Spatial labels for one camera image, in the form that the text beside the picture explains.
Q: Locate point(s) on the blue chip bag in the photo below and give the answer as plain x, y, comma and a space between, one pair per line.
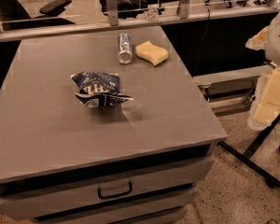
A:
99, 89

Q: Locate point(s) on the grey drawer cabinet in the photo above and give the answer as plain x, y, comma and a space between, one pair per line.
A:
55, 152

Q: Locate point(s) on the yellow sponge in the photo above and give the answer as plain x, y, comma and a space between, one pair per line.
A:
151, 53

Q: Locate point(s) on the grey low bench shelf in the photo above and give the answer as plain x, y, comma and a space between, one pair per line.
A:
231, 83

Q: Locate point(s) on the glass partition railing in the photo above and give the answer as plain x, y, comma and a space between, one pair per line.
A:
86, 16

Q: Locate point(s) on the black drawer handle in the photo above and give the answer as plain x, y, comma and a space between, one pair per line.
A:
114, 190

